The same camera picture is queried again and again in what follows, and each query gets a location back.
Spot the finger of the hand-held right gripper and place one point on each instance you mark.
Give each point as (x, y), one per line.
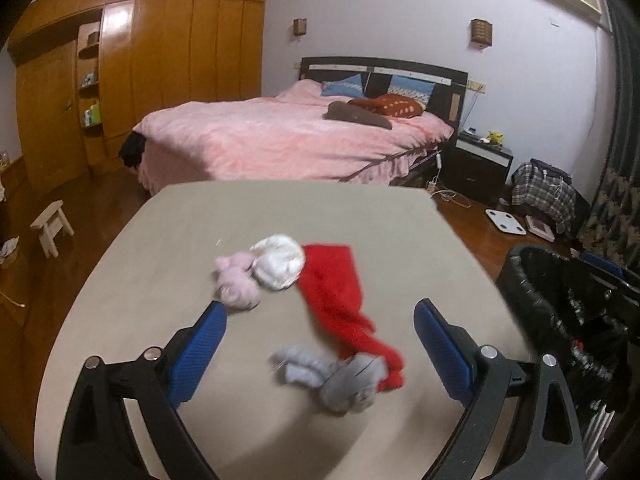
(602, 263)

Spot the pale grey cloth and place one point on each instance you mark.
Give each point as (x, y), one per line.
(302, 367)

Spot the dark patterned curtain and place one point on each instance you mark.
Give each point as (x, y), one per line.
(612, 200)

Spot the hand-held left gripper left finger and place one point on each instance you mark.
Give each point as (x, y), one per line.
(197, 350)

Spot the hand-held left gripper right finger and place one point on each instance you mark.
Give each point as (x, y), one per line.
(442, 350)

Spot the white wooden stool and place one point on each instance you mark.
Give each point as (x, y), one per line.
(50, 220)

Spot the black bed frame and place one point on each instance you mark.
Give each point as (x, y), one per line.
(450, 77)

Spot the small white ball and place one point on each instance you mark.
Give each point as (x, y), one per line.
(277, 262)

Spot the yellow plush toy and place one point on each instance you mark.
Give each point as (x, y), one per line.
(495, 137)

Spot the white and red flat box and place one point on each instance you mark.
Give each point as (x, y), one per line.
(540, 228)

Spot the black trash bin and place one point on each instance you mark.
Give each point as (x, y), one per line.
(540, 300)

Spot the white bathroom scale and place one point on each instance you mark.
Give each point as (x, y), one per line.
(506, 221)

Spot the small black bedside device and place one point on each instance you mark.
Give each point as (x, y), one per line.
(470, 132)

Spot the black nightstand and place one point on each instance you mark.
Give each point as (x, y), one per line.
(475, 170)

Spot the black clothing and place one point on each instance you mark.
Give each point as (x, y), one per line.
(132, 150)

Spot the brown cushion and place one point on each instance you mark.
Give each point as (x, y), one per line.
(357, 115)

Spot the red patterned pillow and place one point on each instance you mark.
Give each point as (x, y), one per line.
(390, 106)

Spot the plaid bag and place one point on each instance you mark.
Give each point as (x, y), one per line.
(542, 192)

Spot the bed with pink cover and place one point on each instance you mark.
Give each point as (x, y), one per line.
(280, 135)

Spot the pink face mask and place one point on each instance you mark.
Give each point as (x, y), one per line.
(235, 285)

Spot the wall socket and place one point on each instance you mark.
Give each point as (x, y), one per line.
(477, 86)

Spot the red knitted cloth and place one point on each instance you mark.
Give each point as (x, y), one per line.
(335, 290)

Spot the brown wall lamp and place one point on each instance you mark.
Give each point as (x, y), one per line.
(481, 32)
(299, 27)

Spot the wooden wardrobe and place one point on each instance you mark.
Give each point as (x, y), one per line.
(165, 60)

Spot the blue pillow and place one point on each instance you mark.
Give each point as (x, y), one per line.
(342, 86)
(412, 89)

